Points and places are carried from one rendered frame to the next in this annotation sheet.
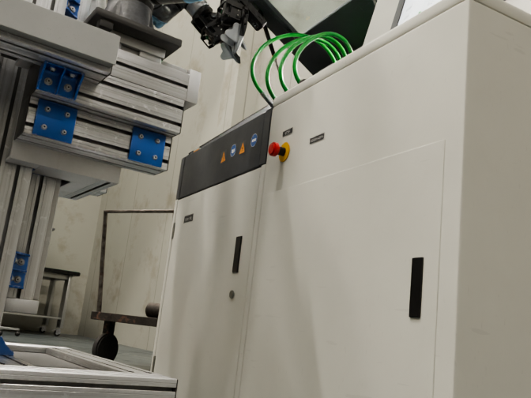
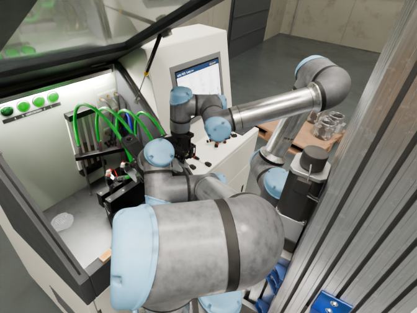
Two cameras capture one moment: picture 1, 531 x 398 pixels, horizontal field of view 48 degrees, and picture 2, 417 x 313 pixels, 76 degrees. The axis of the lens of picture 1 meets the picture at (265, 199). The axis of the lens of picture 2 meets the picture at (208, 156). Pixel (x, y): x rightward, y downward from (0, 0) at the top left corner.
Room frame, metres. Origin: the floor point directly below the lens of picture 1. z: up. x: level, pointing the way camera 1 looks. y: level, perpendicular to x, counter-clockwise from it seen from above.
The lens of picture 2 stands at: (2.05, 0.93, 1.91)
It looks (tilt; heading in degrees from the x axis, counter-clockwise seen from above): 37 degrees down; 239
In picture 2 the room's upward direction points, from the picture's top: 6 degrees clockwise
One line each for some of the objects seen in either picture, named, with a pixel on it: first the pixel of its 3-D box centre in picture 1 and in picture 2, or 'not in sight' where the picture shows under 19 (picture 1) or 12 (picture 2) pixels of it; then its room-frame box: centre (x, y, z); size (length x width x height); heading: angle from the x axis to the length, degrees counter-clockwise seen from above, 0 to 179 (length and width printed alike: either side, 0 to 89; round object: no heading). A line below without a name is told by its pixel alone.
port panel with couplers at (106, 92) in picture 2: not in sight; (111, 113); (1.88, -0.40, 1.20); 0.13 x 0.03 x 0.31; 27
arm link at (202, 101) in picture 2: not in sight; (210, 107); (1.63, 0.21, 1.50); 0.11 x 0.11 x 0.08; 72
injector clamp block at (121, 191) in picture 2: not in sight; (132, 189); (1.86, -0.11, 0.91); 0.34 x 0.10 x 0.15; 27
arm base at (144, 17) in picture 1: (127, 21); not in sight; (1.41, 0.41, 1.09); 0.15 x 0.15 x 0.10
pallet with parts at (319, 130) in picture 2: not in sight; (288, 119); (-0.60, -1.43, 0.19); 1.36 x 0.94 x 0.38; 112
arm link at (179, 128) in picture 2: not in sight; (180, 124); (1.72, 0.16, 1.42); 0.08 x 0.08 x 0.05
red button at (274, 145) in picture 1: (277, 150); not in sight; (1.44, -0.02, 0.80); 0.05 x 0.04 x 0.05; 27
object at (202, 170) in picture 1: (222, 162); (148, 232); (1.86, 0.15, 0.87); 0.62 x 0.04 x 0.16; 27
